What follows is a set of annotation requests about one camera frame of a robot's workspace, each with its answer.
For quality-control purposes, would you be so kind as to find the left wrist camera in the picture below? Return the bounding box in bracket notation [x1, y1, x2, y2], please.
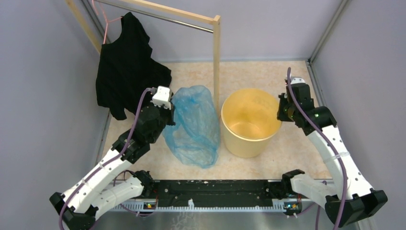
[152, 86, 173, 110]

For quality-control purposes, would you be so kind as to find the yellow plastic trash bin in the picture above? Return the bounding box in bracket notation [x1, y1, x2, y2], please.
[220, 88, 282, 158]

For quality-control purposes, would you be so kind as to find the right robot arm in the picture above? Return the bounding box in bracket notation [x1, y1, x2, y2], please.
[277, 77, 388, 229]

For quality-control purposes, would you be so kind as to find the blue plastic trash bag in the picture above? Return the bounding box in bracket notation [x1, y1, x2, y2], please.
[163, 85, 220, 169]

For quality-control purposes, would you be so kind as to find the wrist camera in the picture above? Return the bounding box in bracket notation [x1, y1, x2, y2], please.
[289, 76, 306, 85]
[152, 86, 173, 110]

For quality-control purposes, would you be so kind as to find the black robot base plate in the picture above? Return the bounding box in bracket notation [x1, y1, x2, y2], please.
[124, 178, 313, 208]

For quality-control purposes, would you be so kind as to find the black hanging shirt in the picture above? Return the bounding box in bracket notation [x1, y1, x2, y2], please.
[95, 12, 172, 120]

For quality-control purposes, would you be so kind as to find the white slotted cable duct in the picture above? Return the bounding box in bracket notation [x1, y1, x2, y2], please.
[109, 199, 286, 214]

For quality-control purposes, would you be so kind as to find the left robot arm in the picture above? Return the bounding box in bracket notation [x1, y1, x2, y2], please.
[49, 102, 175, 230]

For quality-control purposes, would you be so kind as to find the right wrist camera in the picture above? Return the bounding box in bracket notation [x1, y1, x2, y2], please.
[289, 76, 306, 85]

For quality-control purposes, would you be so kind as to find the pink clothes hanger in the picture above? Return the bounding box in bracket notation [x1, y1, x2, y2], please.
[91, 0, 122, 45]

